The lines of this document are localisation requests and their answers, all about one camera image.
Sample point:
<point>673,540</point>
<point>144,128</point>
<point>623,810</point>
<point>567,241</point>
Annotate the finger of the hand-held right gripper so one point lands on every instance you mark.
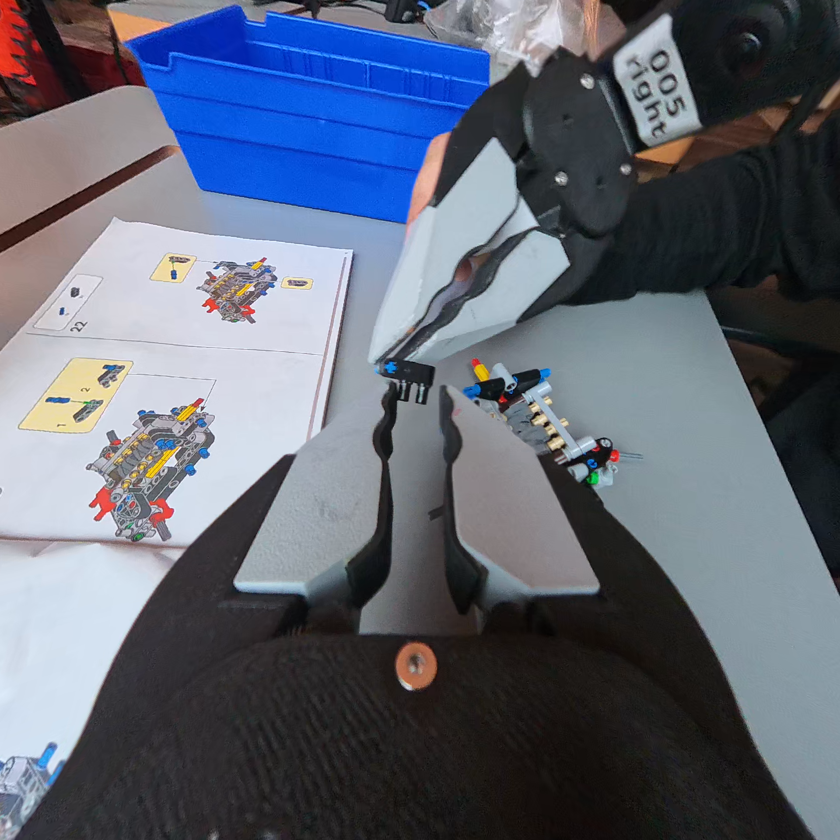
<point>439,262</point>
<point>505,295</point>

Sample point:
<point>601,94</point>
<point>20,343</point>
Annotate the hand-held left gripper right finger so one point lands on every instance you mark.
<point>512,512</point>

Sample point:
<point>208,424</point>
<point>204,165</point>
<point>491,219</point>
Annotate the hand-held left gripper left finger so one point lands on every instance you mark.
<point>315,505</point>

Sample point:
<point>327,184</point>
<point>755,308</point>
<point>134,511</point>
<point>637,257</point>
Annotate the black lego piece blue pin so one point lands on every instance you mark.
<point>410,375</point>

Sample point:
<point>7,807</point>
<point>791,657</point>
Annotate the partly built lego assembly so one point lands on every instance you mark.
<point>551,426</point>

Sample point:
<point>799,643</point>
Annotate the lego instruction booklet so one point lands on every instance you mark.
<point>197,367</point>

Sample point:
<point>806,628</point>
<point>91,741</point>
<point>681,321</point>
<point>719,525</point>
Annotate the person's right hand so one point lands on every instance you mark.
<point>428,177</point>

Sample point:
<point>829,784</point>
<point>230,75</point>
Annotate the clear plastic bag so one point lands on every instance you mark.
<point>499,23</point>

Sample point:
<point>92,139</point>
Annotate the blue plastic bin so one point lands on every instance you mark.
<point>308,118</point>

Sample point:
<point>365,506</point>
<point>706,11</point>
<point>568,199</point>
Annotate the white paper sheet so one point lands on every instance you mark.
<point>79,623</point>

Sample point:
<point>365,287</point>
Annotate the printed paper sheet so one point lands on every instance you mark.
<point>26,787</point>

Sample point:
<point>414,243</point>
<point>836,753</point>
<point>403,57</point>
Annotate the orange and black object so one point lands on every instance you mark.
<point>16,46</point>

